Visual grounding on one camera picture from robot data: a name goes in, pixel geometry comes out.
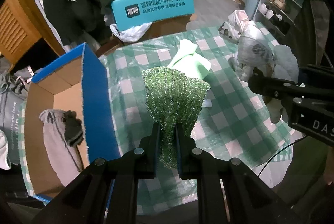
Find grey patterned soft cloth bundle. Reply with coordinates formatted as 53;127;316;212
219;10;298;124

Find small white sock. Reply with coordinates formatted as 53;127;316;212
203;99;212;108

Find light green foam cloth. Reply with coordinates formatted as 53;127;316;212
168;39;212;80

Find green sparkly scrub cloth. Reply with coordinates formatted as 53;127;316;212
142;66;211;169

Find person's right hand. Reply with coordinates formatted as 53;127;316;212
323;162;334;185

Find green checkered tablecloth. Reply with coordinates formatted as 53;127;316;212
102;27;293;168

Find grey sweatpants in box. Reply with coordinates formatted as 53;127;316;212
39;109;84;186

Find dark grey striped sock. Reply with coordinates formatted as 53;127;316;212
64;111;83;147

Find brown cardboard box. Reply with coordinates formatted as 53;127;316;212
122;13;197;44

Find blue cardboard box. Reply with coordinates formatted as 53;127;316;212
19;44;120;203

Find teal printed shoe box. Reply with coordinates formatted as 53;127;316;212
111;0;195;31

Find grey tote bag with text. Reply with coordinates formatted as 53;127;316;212
1;90;24;165

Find white plastic bag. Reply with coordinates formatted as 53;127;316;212
109;22;152;43

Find orange wooden louvered cabinet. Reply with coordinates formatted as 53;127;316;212
0;0;65;66

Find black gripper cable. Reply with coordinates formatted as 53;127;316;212
258;135;310;178

